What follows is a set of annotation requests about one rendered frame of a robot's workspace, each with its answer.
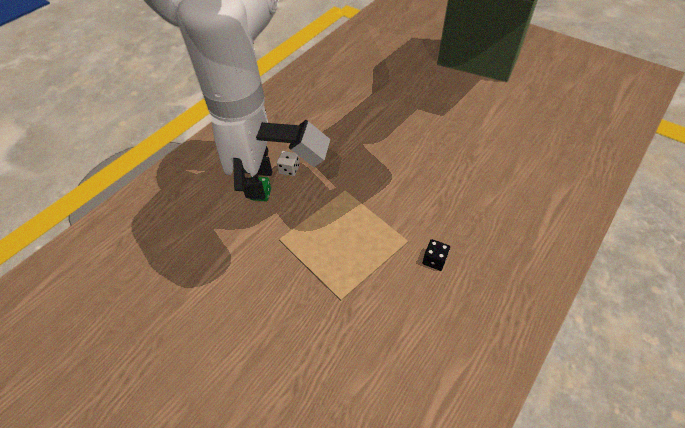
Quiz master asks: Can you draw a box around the green die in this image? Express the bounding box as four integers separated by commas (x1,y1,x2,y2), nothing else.
250,177,271,201

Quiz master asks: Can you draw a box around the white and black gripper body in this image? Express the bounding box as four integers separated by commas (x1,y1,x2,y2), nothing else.
208,97,268,177

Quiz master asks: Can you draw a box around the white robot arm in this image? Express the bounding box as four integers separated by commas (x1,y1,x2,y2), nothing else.
144,0,330,167

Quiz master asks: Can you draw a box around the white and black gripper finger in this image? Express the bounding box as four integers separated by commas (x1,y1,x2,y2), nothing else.
233,158,266,200
258,146,272,176

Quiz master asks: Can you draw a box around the black die with white pips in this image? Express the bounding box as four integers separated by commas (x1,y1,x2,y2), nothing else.
422,239,450,271

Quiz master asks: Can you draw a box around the tan flat square mat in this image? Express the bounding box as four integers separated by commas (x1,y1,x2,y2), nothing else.
279,191,408,301

